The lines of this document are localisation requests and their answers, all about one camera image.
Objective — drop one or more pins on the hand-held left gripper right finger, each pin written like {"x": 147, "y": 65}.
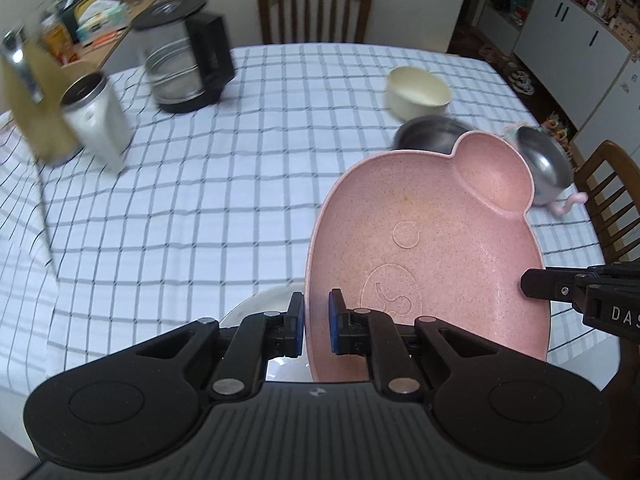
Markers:
{"x": 334, "y": 327}

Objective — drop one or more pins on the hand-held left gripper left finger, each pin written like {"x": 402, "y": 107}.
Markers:
{"x": 296, "y": 327}

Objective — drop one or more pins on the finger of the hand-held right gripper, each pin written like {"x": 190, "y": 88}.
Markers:
{"x": 550, "y": 287}

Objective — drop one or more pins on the white plate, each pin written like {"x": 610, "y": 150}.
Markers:
{"x": 260, "y": 302}

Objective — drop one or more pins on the pink eared plate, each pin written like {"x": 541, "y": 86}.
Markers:
{"x": 425, "y": 260}

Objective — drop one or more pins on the stainless steel bowl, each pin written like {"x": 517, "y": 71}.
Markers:
{"x": 425, "y": 135}

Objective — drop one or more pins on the cream bowl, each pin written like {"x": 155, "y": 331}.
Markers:
{"x": 417, "y": 92}

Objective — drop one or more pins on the wooden round-back chair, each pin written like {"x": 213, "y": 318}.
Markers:
{"x": 617, "y": 185}

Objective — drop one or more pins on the white checked tablecloth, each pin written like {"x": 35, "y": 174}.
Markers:
{"x": 200, "y": 210}

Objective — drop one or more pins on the colourful toy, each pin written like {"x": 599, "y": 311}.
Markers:
{"x": 556, "y": 127}

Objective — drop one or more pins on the pair of sandals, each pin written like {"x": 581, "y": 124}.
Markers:
{"x": 521, "y": 81}

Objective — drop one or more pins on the white cabinet unit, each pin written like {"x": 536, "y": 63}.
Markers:
{"x": 575, "y": 25}

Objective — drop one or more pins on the white steel tumbler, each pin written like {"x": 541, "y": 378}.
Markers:
{"x": 97, "y": 120}

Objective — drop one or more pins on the glass electric kettle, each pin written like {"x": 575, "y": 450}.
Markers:
{"x": 175, "y": 60}

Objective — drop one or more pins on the wooden slat-back chair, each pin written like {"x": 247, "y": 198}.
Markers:
{"x": 315, "y": 5}

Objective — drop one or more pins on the wooden side shelf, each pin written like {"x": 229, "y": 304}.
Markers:
{"x": 135, "y": 5}

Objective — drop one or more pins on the green tissue pack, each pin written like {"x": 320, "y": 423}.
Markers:
{"x": 100, "y": 17}

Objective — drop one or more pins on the orange bottle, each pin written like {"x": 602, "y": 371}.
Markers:
{"x": 57, "y": 37}

